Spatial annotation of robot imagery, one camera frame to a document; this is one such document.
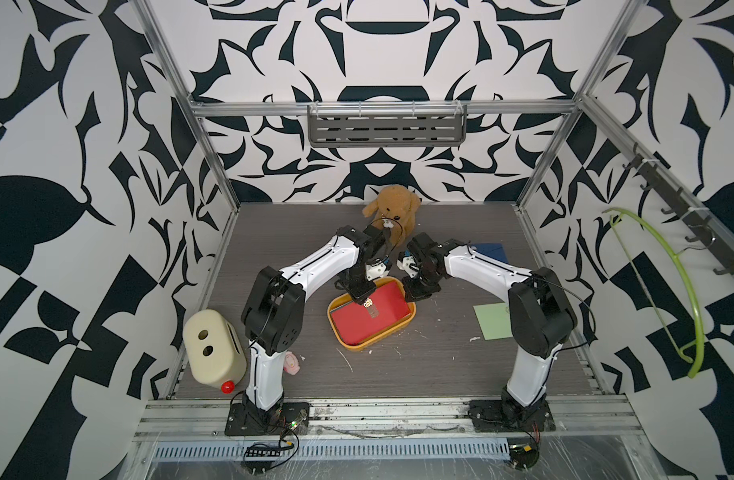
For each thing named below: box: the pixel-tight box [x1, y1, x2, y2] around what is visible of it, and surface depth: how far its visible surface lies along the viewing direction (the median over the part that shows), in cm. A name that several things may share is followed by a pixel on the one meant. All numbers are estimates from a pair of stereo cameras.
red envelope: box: [330, 281, 411, 345], surface depth 88 cm
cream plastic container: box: [184, 309, 248, 394], surface depth 76 cm
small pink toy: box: [283, 351, 300, 375], surface depth 83 cm
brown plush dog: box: [362, 184, 422, 247], surface depth 101 cm
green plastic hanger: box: [602, 208, 705, 379], surface depth 66 cm
